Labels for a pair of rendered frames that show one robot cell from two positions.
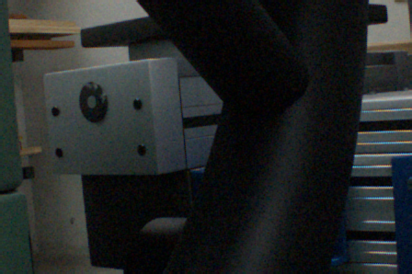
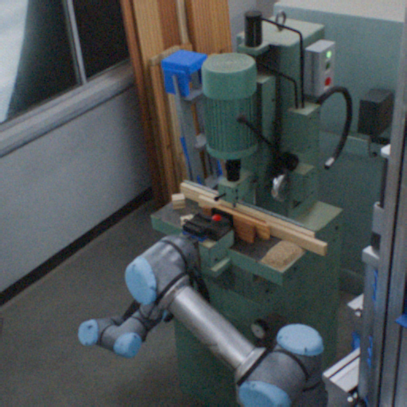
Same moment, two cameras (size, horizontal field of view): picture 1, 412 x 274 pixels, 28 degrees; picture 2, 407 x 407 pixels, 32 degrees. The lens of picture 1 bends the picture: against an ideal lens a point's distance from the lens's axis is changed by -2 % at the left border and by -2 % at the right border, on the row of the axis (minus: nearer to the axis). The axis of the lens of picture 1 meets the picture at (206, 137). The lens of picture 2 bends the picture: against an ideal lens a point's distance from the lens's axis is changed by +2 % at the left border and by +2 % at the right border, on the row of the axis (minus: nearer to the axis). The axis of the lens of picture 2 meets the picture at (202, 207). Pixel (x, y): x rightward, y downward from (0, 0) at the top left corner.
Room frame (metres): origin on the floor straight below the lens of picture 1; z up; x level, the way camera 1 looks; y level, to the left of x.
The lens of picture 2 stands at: (0.55, -1.77, 2.33)
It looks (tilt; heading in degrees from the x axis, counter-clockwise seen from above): 33 degrees down; 102
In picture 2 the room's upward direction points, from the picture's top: 4 degrees counter-clockwise
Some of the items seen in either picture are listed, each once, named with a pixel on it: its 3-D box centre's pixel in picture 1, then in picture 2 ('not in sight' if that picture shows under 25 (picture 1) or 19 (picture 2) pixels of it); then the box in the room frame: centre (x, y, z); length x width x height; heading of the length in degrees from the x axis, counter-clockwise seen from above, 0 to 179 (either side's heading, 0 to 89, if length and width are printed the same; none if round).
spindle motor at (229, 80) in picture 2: not in sight; (230, 107); (0.25, 0.33, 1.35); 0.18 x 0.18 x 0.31
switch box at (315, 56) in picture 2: not in sight; (319, 68); (0.53, 0.54, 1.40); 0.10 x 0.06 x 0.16; 59
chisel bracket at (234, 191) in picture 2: not in sight; (237, 187); (0.26, 0.35, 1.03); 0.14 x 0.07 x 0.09; 59
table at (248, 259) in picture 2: not in sight; (222, 241); (0.21, 0.23, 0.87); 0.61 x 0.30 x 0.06; 149
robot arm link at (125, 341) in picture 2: not in sight; (124, 338); (-0.03, -0.26, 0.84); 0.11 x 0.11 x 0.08; 62
